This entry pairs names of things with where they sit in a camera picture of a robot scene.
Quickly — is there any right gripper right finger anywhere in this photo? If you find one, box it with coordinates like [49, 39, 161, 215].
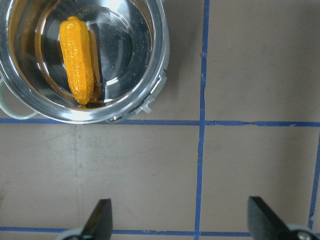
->
[247, 196, 298, 240]

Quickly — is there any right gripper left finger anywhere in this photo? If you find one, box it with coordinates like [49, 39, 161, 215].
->
[80, 199, 112, 240]

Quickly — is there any white electric pot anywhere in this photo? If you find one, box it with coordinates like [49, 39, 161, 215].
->
[0, 0, 170, 124]

